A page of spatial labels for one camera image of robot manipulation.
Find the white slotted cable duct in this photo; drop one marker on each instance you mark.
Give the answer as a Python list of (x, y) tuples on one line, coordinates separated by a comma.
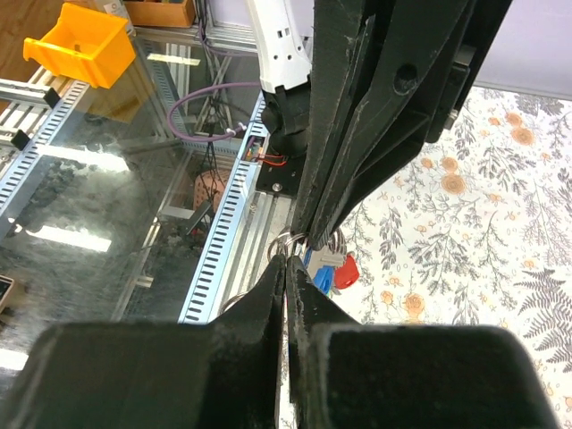
[(207, 286)]

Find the blue key tag with key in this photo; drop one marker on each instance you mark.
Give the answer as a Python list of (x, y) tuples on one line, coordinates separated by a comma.
[(320, 266)]

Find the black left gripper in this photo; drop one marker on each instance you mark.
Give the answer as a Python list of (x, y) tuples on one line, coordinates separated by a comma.
[(382, 86)]

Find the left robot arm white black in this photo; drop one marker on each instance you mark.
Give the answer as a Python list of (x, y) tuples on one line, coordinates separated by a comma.
[(285, 76)]

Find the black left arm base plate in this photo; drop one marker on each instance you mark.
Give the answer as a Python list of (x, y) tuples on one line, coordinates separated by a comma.
[(281, 176)]

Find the orange plastic bin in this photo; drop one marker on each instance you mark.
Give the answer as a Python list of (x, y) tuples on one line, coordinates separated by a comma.
[(84, 45)]

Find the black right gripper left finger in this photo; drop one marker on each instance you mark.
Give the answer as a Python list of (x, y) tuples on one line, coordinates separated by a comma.
[(224, 374)]

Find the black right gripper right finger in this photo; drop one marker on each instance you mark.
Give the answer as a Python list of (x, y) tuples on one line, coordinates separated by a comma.
[(344, 374)]

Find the large keyring with many rings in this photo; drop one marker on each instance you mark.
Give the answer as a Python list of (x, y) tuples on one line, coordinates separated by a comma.
[(346, 272)]

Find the aluminium front rail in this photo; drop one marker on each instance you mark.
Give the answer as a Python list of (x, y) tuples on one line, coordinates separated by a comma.
[(267, 216)]

